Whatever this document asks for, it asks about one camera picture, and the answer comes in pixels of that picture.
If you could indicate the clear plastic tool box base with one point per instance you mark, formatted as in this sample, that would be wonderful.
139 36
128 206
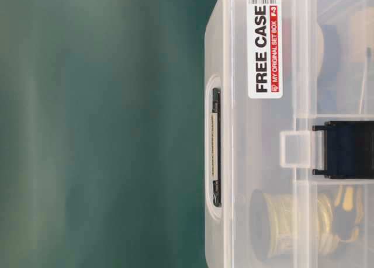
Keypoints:
350 100

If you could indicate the white free case label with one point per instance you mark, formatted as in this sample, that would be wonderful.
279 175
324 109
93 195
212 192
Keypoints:
264 49

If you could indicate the yellow black tool in box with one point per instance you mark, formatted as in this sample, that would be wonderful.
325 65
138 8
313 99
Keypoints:
348 212

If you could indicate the yellow wire spool black flange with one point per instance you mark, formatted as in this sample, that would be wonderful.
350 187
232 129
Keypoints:
271 225

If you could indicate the clear plastic tool box lid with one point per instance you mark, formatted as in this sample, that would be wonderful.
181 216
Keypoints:
256 137

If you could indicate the blue tape roll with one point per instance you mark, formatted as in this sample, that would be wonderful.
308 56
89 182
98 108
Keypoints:
331 59

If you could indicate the black box latch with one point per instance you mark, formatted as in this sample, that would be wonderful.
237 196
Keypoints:
348 149

